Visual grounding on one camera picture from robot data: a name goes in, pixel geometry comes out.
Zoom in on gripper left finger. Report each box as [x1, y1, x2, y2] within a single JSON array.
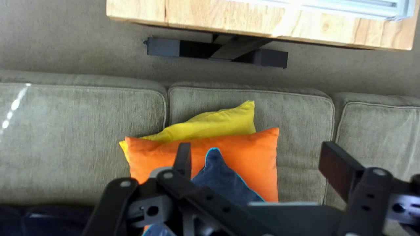
[[81, 142, 273, 236]]

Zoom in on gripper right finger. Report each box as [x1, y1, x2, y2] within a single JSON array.
[[318, 141, 420, 236]]

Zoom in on blue pillow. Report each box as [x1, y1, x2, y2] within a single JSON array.
[[142, 148, 265, 236]]

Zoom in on yellow pillow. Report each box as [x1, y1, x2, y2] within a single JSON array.
[[119, 100, 256, 161]]

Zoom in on orange pillow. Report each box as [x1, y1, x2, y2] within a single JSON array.
[[125, 128, 280, 202]]

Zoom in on beige fabric sofa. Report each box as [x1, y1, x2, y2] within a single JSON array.
[[0, 69, 420, 236]]

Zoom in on dark blue fabric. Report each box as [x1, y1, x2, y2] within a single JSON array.
[[0, 204, 95, 236]]

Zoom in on wooden table with black base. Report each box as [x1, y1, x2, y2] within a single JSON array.
[[106, 0, 420, 69]]

